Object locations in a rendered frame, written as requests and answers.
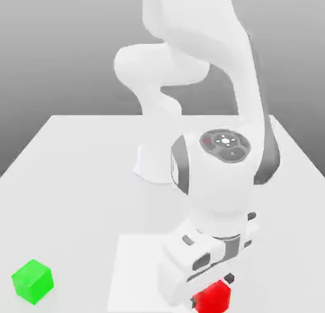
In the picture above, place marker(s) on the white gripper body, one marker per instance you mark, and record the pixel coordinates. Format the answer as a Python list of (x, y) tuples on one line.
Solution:
[(175, 285)]

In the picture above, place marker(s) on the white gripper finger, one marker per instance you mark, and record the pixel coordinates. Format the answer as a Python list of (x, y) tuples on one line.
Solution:
[(229, 278), (193, 302)]

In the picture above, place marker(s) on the small red cube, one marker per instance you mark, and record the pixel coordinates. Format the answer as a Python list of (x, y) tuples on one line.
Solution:
[(214, 296)]

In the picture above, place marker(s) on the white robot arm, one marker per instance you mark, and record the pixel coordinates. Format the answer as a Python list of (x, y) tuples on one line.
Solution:
[(223, 186)]

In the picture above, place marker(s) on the small green cube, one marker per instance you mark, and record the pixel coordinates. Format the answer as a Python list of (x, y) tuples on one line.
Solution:
[(31, 282)]

